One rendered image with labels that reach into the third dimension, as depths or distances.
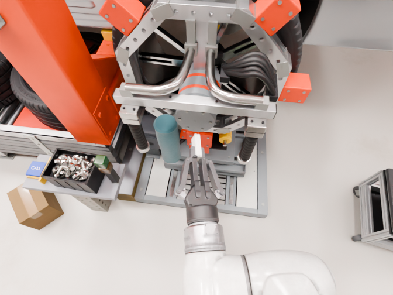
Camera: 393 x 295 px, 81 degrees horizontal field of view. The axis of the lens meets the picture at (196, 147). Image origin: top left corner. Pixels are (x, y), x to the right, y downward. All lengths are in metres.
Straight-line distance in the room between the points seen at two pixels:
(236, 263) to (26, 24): 0.73
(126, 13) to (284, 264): 0.69
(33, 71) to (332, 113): 1.92
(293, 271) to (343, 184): 1.34
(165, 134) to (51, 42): 0.43
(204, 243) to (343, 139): 1.64
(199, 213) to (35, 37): 0.60
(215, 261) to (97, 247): 1.11
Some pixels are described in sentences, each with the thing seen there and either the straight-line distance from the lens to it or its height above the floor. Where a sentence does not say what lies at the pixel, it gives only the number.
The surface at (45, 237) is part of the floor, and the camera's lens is 1.69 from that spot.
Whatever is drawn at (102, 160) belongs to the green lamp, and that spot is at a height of 0.66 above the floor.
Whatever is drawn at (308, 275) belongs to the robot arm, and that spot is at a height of 0.95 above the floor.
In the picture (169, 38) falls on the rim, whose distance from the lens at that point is 0.85.
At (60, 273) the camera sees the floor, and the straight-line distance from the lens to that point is 1.61.
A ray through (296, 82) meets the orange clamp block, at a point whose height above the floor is 0.88.
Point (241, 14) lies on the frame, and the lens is 0.66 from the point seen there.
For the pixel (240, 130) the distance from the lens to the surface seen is 1.56.
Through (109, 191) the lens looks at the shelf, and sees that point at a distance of 1.11.
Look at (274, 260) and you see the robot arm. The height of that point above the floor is 0.94.
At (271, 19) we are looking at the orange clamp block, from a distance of 0.67.
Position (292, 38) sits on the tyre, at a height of 1.00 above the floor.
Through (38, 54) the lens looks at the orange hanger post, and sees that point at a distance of 0.81.
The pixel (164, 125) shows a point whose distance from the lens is 0.86.
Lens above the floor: 1.43
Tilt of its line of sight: 60 degrees down
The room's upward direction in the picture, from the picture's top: straight up
